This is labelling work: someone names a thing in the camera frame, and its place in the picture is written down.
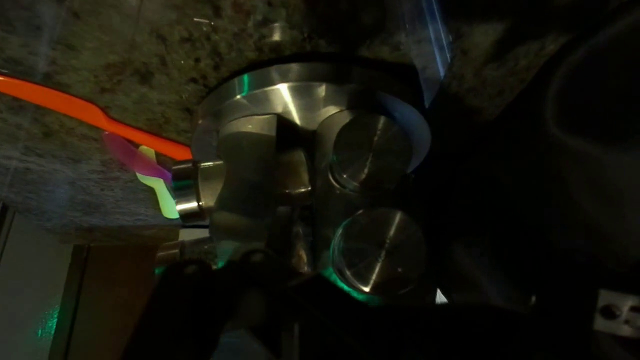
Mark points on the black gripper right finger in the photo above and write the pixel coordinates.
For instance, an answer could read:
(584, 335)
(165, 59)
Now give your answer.
(617, 312)

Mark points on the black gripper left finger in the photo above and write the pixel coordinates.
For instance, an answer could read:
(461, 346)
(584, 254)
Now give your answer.
(193, 312)

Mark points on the steel revolving spice rack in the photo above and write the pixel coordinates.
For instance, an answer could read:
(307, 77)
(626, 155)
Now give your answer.
(261, 132)

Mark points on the steel capped spice jar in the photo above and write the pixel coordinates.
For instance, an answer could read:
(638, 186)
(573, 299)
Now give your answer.
(188, 209)
(377, 251)
(184, 174)
(363, 150)

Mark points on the wooden knife block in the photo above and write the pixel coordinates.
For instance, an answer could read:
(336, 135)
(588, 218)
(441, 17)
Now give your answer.
(113, 301)

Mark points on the yellow plastic knife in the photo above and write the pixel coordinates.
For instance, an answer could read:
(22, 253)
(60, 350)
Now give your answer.
(162, 197)

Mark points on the purple plastic knife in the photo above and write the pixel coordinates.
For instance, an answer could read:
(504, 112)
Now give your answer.
(131, 152)

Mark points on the orange plastic knife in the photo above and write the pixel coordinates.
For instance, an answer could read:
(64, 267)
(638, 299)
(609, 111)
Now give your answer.
(66, 103)

